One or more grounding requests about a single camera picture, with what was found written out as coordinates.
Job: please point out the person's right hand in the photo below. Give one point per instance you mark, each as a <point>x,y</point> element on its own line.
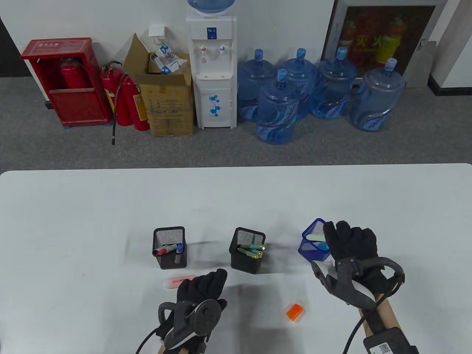
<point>350,243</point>

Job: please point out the person's left hand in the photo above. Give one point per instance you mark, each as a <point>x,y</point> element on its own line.
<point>202,287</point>

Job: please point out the light blue highlighter pen cap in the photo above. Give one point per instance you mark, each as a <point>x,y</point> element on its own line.
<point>323,245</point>

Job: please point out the salmon pink highlighter pen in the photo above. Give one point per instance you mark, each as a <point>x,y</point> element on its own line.
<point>173,283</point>

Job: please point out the pale yellow highlighter pen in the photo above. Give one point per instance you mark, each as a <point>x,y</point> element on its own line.
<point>317,237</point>

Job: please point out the grey marker blue end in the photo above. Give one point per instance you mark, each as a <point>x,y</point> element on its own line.
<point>178,257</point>

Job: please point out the grey marker red end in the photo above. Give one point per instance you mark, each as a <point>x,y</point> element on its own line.
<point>170,248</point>

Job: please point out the green pens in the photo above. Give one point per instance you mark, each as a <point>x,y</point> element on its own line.
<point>246,253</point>

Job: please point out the orange highlighter pen cap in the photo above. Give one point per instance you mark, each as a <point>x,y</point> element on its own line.
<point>295,312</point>

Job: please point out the person's right forearm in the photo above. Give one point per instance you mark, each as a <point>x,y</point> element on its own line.
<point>387,313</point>

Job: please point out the person's left forearm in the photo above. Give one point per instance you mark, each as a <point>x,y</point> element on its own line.
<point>161,349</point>

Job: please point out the black forearm sensor box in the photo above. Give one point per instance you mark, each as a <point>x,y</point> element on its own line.
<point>391,341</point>

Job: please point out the blue mesh pen holder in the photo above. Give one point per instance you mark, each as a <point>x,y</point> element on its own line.
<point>313,254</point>

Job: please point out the black mesh pen holder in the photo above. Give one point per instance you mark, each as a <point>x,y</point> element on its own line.
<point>243,266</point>
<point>167,262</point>

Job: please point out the black wrist-mounted tracker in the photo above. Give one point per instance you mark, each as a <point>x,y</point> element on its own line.
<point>206,317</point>
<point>339,284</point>

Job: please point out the blue water jug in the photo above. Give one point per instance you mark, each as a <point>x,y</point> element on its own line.
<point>304,73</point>
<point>276,110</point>
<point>376,99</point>
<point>254,81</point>
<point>332,88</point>

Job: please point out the brown cardboard box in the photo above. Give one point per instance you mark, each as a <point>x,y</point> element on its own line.
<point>169,110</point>

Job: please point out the white water dispenser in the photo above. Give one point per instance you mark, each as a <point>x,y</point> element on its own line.
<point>214,92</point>

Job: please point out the red fire extinguisher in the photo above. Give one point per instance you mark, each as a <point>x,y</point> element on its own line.
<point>75,75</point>
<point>129,99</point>
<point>108,83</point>

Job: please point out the glass-door fire cabinet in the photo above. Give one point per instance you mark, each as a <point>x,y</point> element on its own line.
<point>368,40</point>

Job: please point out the red fire extinguisher cabinet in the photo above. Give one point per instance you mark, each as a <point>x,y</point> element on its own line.
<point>77,107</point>

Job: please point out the pile of white-blue packets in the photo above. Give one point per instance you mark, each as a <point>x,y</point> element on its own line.
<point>166,64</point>

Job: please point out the black double door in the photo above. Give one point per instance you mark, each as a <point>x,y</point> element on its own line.
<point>9,66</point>

